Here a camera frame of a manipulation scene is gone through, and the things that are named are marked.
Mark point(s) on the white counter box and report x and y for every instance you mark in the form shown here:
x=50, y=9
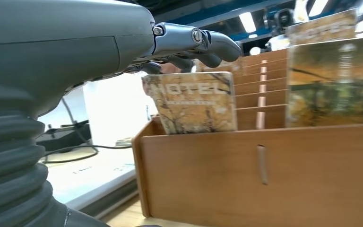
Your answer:
x=119, y=106

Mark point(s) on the black background machine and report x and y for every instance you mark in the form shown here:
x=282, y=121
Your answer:
x=283, y=19

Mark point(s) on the ceiling light panel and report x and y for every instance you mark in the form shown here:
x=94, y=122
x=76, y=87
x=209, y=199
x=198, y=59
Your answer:
x=317, y=7
x=247, y=22

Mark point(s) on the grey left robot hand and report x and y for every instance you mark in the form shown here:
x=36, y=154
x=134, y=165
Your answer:
x=53, y=44

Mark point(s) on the hotel print key card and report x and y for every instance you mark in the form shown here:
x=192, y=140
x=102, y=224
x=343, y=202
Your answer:
x=335, y=84
x=194, y=106
x=322, y=28

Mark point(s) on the grey white card reader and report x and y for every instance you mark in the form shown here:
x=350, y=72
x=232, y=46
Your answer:
x=90, y=181

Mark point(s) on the wooden slotted card organizer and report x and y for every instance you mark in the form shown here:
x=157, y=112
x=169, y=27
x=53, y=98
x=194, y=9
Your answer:
x=294, y=175

